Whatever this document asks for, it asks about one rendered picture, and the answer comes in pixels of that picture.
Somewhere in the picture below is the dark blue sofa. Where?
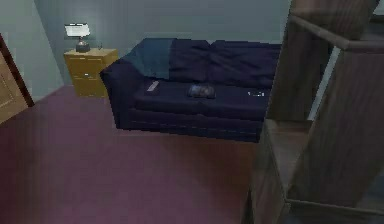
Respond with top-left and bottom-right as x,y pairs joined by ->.
99,37 -> 283,144

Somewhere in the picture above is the grey remote control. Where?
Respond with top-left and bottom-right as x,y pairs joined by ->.
146,80 -> 160,93

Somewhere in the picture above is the teal blanket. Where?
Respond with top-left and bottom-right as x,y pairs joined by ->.
121,37 -> 177,80

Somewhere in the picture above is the yellow wooden side cabinet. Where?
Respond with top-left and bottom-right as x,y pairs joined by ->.
63,47 -> 119,99

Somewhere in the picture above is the brown wooden shelf unit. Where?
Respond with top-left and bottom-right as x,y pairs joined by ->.
241,0 -> 384,224

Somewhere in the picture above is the white shade table lamp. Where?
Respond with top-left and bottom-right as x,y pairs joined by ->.
64,22 -> 92,54

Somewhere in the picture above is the light wooden room door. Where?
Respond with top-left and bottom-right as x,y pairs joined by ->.
0,33 -> 36,125

